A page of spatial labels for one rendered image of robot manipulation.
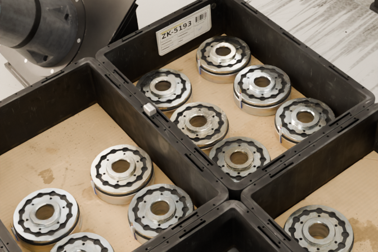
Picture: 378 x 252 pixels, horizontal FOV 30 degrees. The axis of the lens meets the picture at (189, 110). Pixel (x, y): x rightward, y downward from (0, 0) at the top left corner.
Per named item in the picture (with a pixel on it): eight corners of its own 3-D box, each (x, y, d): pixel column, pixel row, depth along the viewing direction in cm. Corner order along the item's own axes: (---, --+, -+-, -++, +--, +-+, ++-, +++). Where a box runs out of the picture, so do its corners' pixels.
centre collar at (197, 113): (178, 122, 121) (178, 120, 120) (199, 108, 123) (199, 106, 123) (197, 138, 118) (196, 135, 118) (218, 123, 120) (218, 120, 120)
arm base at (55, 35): (17, 48, 150) (-21, 36, 143) (48, -15, 148) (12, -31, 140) (56, 79, 142) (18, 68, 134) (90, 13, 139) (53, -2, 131)
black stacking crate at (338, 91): (103, 101, 133) (93, 56, 125) (225, 34, 144) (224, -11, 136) (236, 239, 110) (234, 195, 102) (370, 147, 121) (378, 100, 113)
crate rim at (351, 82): (93, 63, 126) (91, 53, 124) (224, -5, 137) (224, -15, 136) (234, 204, 103) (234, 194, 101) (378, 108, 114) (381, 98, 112)
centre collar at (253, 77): (242, 84, 126) (242, 81, 126) (261, 70, 129) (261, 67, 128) (262, 97, 124) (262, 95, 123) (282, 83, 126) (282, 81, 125)
